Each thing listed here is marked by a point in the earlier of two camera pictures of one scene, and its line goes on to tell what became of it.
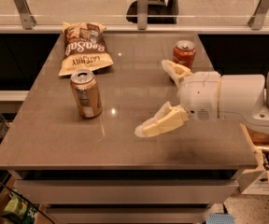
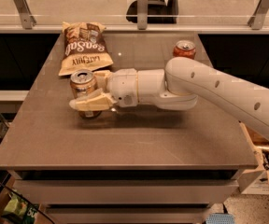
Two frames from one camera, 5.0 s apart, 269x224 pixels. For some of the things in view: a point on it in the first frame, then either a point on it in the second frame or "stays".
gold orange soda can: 87,94 stays
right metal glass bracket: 258,19 stays
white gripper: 200,94 → 122,86
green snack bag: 21,209 stays
